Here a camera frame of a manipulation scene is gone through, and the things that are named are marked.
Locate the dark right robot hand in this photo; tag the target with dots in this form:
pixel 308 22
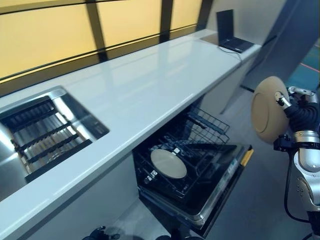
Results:
pixel 303 115

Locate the dark left robot hand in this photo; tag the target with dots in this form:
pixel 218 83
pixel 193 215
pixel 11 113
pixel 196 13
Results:
pixel 100 233

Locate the cream ceramic plate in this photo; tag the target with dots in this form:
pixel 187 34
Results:
pixel 266 117
pixel 168 163

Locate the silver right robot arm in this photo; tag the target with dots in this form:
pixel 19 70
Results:
pixel 307 162

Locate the black built-in dishwasher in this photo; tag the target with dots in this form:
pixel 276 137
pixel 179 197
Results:
pixel 215 185

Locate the white cabinet door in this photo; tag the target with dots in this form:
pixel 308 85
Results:
pixel 95 200
pixel 222 87

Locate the black dish drying rack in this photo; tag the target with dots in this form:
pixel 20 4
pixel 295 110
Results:
pixel 45 135

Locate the black open laptop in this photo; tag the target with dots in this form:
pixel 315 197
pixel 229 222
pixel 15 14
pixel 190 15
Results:
pixel 227 30

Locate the stainless steel sink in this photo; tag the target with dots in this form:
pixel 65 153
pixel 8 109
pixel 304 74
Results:
pixel 75 110

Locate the dark framed yellow window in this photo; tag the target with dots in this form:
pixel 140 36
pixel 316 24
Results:
pixel 50 37

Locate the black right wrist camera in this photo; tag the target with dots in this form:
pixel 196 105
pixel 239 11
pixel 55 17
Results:
pixel 282 143

